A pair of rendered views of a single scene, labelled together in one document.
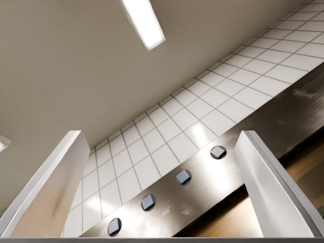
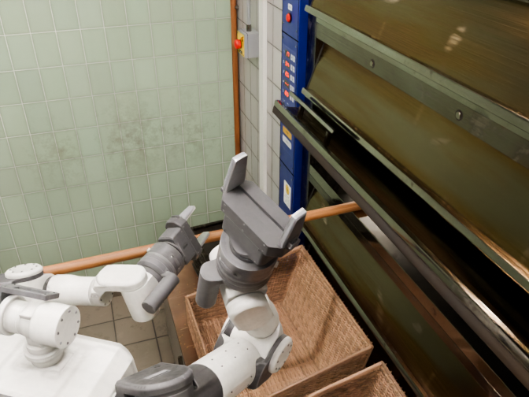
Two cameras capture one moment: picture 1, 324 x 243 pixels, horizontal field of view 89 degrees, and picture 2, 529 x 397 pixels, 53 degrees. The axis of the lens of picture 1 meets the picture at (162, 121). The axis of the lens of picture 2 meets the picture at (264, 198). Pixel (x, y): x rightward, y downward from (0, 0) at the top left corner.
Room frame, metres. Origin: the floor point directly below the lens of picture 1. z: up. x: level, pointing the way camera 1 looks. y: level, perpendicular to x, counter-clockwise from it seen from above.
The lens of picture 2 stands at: (-0.08, -0.53, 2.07)
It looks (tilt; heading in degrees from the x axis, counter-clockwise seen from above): 32 degrees down; 75
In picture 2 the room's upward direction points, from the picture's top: straight up
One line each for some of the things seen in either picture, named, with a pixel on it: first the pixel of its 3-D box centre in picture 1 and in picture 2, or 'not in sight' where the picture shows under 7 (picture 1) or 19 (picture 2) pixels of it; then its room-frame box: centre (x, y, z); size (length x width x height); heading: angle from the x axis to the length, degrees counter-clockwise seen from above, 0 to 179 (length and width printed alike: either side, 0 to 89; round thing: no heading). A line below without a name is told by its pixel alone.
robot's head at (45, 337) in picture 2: not in sight; (41, 326); (-0.26, 0.14, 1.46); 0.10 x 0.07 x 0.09; 150
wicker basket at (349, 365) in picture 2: not in sight; (269, 334); (0.28, 0.71, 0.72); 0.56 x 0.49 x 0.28; 94
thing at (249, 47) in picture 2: not in sight; (248, 42); (0.45, 1.64, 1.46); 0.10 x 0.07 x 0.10; 93
